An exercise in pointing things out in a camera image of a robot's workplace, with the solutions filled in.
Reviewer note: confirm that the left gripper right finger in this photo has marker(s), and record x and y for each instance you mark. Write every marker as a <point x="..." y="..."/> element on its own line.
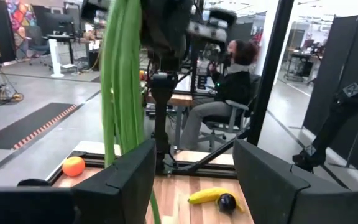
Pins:
<point x="266" y="193"/>

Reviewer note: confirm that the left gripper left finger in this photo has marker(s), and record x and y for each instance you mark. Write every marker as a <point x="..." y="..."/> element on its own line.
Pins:
<point x="120" y="193"/>

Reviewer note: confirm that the yellow toy banana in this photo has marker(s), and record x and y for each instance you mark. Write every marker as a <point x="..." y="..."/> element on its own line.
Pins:
<point x="204" y="195"/>

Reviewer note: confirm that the green long bean bundle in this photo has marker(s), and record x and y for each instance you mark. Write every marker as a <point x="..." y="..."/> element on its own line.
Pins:
<point x="123" y="77"/>

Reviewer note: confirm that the dark purple toy plum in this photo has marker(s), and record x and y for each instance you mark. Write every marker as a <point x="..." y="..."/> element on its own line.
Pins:
<point x="226" y="203"/>

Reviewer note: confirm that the round orange toy fruit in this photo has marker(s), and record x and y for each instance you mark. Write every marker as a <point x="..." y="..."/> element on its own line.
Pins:
<point x="73" y="166"/>

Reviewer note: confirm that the wooden top desk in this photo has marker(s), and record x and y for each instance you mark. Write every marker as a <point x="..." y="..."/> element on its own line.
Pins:
<point x="182" y="99"/>

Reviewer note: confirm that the grey black office chair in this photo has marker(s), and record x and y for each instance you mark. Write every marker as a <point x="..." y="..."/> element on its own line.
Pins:
<point x="225" y="121"/>

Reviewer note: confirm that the person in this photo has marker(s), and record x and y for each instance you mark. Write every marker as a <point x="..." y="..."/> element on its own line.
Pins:
<point x="232" y="84"/>

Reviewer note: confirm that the black angled support strut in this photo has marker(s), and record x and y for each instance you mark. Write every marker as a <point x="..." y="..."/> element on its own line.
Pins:
<point x="331" y="124"/>

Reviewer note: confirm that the dark office desk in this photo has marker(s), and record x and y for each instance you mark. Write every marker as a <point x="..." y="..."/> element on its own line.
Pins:
<point x="70" y="39"/>

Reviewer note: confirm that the black computer monitor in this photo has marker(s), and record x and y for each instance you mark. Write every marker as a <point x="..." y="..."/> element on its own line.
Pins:
<point x="57" y="23"/>

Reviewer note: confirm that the white tower fan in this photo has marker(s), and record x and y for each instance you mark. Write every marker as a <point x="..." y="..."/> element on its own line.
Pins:
<point x="55" y="59"/>

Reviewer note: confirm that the black orange-striped floor mat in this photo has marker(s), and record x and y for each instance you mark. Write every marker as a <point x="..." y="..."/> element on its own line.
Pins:
<point x="26" y="126"/>

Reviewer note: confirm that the dark room divider panels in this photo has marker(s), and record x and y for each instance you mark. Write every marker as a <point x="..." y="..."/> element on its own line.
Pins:
<point x="340" y="77"/>

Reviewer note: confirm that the colourful patchwork tapestry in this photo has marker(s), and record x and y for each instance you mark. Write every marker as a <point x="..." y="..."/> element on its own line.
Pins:
<point x="20" y="21"/>

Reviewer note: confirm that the black curved bracket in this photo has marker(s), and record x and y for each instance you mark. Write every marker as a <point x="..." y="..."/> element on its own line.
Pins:
<point x="33" y="182"/>

